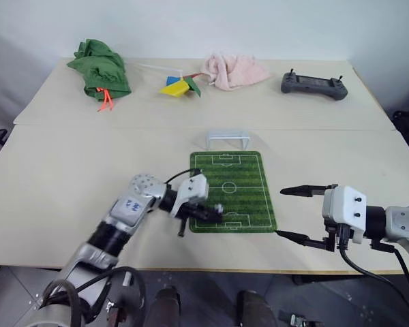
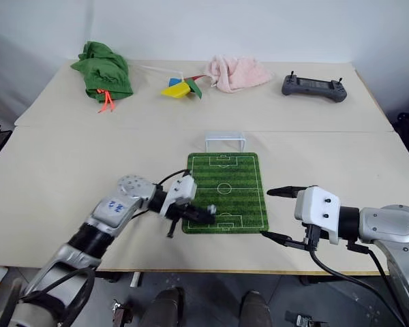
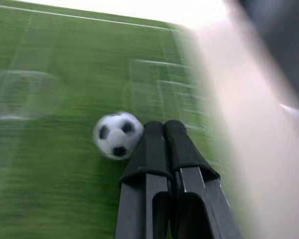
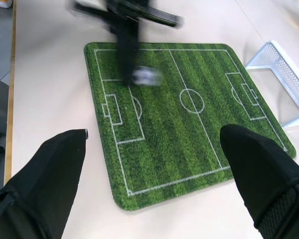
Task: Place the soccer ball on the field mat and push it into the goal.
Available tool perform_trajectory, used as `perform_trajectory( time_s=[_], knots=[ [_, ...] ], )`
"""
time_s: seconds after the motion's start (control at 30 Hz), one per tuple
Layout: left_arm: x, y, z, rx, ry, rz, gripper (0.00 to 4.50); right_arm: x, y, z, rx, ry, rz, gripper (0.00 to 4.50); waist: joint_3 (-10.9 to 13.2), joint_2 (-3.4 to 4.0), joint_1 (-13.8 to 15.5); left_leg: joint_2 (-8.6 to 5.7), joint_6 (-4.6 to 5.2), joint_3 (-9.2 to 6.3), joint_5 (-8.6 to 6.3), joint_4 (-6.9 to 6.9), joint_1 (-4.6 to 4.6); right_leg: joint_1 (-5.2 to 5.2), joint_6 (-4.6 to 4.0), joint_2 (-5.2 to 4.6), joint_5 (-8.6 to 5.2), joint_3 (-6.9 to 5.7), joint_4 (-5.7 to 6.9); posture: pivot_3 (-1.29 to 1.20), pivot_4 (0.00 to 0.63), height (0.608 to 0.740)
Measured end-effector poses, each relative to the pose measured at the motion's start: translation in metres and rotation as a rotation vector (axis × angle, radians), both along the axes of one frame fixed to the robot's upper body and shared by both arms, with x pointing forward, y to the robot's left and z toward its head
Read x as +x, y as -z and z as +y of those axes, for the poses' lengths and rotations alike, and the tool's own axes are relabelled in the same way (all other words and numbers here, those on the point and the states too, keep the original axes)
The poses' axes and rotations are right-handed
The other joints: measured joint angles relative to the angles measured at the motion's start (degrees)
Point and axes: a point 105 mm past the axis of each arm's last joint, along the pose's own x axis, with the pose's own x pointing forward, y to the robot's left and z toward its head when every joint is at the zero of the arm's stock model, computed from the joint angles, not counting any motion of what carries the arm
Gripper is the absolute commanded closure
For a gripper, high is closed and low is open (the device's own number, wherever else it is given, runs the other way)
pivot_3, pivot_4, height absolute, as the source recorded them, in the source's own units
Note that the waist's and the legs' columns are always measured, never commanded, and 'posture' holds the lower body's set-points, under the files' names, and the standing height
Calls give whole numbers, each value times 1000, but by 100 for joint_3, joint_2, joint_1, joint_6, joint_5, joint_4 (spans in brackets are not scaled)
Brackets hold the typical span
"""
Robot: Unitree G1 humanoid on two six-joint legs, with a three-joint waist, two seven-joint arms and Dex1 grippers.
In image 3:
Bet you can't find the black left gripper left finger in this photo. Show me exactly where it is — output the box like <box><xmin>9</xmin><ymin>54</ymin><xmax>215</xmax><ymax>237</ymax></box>
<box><xmin>114</xmin><ymin>120</ymin><xmax>174</xmax><ymax>239</ymax></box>

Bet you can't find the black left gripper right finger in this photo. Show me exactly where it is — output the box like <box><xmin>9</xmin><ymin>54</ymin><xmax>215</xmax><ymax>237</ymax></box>
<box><xmin>163</xmin><ymin>119</ymin><xmax>245</xmax><ymax>239</ymax></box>

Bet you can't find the black and white soccer ball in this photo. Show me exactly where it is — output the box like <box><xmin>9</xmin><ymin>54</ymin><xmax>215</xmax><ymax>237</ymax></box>
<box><xmin>92</xmin><ymin>111</ymin><xmax>145</xmax><ymax>160</ymax></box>

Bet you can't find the green soccer field mat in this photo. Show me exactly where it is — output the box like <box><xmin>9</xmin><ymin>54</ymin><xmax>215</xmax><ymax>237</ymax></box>
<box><xmin>0</xmin><ymin>4</ymin><xmax>240</xmax><ymax>239</ymax></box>

